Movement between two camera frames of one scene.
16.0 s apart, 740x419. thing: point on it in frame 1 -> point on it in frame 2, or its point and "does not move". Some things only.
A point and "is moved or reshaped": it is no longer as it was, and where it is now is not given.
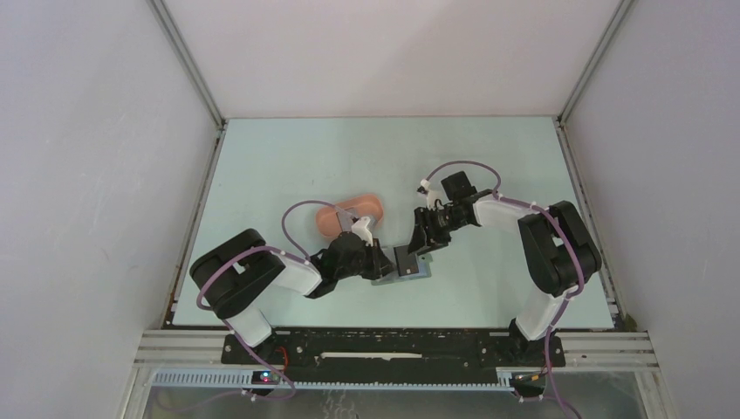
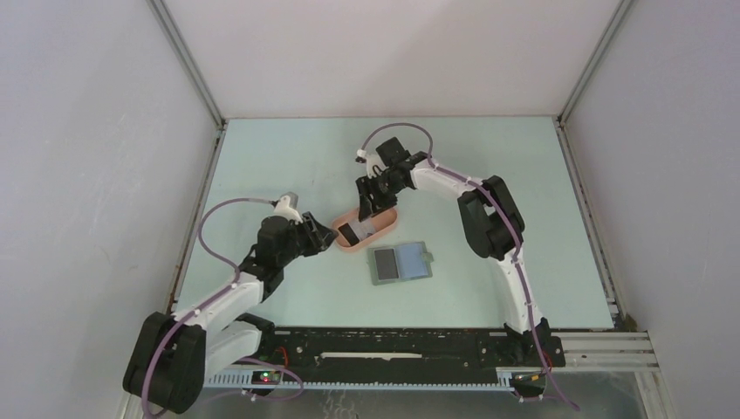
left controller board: (264, 377) does not move
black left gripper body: (365, 263) -> (303, 239)
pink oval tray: (327, 222) is moved or reshaped
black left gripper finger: (384, 268) -> (324, 242)
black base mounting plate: (390, 357) does not move
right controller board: (527, 378) does not move
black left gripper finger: (385, 263) -> (318, 228)
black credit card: (407, 263) is moved or reshaped
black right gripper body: (447, 219) -> (384, 184)
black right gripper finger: (419, 236) -> (366, 200)
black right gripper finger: (436, 237) -> (383, 203)
